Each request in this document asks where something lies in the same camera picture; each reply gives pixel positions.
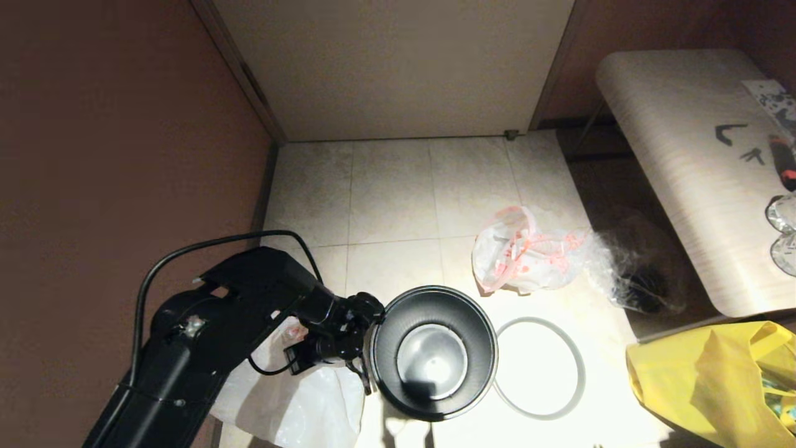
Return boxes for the light wood-grain table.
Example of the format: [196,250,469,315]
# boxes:
[569,49,796,319]

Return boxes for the black round trash bin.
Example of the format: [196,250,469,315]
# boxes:
[368,285,499,422]

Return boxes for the black red handle screwdriver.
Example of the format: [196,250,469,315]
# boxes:
[769,134,796,192]

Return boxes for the red-printed plastic bag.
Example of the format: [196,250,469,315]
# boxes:
[471,205,591,295]

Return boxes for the clear shiny glass item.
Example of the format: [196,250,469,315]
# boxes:
[770,235,796,278]
[765,194,796,236]

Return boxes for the teal printed package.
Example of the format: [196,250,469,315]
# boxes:
[760,372,796,431]

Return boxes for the yellow plastic bag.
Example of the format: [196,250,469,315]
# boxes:
[625,320,796,448]

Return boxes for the white patterned paper sheet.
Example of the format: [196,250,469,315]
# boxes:
[743,78,796,133]

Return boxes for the black cylindrical left wrist camera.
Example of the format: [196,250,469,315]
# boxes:
[347,292,387,325]

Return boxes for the white door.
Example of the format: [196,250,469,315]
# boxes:
[211,0,576,144]

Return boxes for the clear plastic bag dark contents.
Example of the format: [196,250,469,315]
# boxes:
[588,212,688,315]

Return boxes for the grey bin rim ring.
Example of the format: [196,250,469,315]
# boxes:
[491,316,586,421]

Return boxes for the white trash bag red trim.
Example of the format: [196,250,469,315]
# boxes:
[208,316,368,448]

